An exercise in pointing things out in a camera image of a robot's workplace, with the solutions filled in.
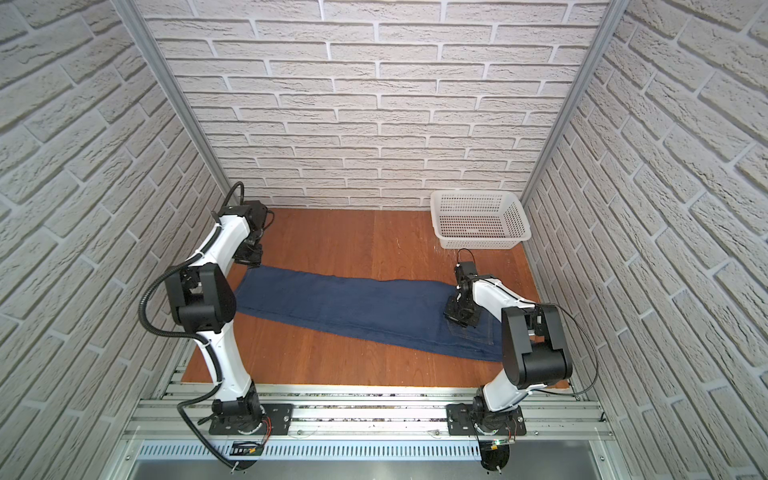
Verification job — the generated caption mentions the blue denim trousers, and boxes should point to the blue denim trousers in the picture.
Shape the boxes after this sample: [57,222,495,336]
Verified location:
[235,266,502,363]

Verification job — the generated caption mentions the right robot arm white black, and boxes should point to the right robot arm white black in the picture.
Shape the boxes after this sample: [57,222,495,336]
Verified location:
[444,261,573,435]

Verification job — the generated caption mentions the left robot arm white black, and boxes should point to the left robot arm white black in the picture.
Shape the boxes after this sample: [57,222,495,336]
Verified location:
[165,201,268,434]

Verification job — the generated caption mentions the white plastic laundry basket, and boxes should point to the white plastic laundry basket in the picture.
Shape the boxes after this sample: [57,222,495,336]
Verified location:
[430,190,532,250]

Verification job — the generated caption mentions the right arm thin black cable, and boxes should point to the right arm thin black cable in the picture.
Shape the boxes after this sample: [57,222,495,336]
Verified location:
[455,247,600,398]

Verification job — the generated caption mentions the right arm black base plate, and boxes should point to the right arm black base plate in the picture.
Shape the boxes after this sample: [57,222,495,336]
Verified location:
[445,403,527,438]

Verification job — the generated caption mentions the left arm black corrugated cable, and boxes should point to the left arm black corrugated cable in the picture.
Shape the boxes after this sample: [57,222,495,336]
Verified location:
[137,181,247,472]

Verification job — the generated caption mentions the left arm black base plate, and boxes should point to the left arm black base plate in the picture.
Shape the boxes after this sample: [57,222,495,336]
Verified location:
[208,403,294,436]

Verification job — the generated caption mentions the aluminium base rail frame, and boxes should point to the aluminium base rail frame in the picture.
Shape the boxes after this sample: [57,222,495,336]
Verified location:
[107,382,629,479]

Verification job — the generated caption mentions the left aluminium corner post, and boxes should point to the left aluminium corner post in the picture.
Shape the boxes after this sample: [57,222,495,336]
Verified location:
[112,0,232,195]

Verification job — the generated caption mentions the aluminium corner post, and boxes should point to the aluminium corner post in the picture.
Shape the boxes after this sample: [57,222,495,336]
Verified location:
[520,0,630,206]
[112,0,232,195]

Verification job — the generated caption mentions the right aluminium corner post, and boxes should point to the right aluminium corner post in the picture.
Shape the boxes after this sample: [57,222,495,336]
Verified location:
[520,0,630,206]

